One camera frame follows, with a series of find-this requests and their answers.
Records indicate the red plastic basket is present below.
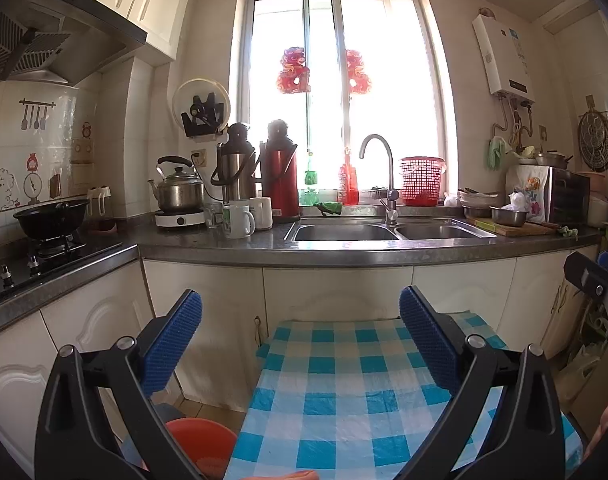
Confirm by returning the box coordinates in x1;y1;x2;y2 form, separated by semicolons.
398;156;447;207

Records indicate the steel thermos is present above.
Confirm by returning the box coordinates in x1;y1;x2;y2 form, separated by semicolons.
211;122;259;206

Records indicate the black wok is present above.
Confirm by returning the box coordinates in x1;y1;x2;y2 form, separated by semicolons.
12;197;92;241

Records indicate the white upper kitchen cabinet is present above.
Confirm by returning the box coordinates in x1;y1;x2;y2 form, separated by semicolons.
34;0;197;66

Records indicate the black knife rack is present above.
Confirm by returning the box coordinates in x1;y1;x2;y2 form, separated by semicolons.
181;92;222;138

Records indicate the red thermos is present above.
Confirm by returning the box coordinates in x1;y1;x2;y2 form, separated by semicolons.
258;119;302;223

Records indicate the grey kitchen countertop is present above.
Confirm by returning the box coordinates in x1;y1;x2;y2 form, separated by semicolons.
0;217;605;341

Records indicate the steel kettle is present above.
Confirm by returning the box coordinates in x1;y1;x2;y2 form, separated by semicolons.
148;155;207;213

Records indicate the red plastic basin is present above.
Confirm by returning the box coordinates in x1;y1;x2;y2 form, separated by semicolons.
164;419;239;480

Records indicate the wooden cutting board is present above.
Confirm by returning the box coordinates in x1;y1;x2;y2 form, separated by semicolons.
466;217;557;238

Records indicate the white induction cooker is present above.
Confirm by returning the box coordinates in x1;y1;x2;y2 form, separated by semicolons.
154;207;207;229

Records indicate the beige cardboard box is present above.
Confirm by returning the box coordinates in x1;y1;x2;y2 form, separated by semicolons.
554;360;608;441

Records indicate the round steamer rack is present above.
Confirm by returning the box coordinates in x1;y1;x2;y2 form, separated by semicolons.
578;110;608;173

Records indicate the round white chopping board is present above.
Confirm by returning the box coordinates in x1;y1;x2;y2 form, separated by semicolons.
173;77;232;141

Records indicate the blue checked tablecloth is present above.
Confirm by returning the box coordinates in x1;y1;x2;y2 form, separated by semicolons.
223;310;585;480

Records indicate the kitchen window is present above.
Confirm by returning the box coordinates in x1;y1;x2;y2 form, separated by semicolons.
231;0;457;206

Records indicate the white cup holder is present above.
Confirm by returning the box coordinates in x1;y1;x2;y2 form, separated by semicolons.
86;185;113;221

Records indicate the drinking glass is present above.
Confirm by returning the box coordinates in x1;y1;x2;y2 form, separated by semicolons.
204;202;225;230

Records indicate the utensil wall sticker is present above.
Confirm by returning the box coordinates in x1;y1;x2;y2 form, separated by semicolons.
18;97;57;133

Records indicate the steel pan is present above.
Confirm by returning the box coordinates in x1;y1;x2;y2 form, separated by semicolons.
534;152;575;170

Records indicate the floral cloth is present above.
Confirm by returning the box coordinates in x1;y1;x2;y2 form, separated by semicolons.
514;164;550;223

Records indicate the steel kitchen faucet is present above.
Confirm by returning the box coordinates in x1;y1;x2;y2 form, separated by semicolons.
359;134;401;226

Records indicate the steel bowl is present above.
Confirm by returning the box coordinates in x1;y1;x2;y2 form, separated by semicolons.
490;206;530;227

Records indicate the green bottle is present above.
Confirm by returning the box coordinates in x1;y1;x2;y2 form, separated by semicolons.
303;157;319;206

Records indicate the metal water heater hose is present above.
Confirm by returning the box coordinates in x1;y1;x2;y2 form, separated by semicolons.
491;95;535;151

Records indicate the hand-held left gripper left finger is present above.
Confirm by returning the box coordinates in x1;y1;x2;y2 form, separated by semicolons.
34;289;205;480

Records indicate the steel double sink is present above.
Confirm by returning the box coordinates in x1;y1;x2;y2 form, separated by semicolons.
284;217;497;243

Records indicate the sheep wall sticker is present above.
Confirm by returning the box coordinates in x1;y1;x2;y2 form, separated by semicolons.
0;167;22;211

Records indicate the white water heater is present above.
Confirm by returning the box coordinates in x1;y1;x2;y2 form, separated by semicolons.
471;12;537;106

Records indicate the white mug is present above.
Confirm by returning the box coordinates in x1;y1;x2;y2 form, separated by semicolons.
249;196;275;231
223;200;257;240

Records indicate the red window decoration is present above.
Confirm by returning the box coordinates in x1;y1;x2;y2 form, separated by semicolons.
276;46;312;96
345;49;373;96

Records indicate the red translucent bottle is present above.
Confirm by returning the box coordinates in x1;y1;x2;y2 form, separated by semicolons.
338;147;359;206

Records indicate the green hanging cloth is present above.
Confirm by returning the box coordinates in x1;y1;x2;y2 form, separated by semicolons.
486;136;512;171

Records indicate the black countertop oven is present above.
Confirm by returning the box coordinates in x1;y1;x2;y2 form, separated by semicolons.
546;167;592;226

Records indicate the stack of bowls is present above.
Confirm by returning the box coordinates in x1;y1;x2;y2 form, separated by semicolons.
456;187;500;218

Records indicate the small white plastic bag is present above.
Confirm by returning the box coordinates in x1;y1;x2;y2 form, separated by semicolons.
501;190;532;212

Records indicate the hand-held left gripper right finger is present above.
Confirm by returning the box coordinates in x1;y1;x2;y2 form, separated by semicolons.
399;285;567;480

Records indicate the range hood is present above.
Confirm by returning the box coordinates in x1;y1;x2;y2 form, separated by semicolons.
0;0;149;86

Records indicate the black gas stove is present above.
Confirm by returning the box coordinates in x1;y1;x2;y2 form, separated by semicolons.
0;237;127;306

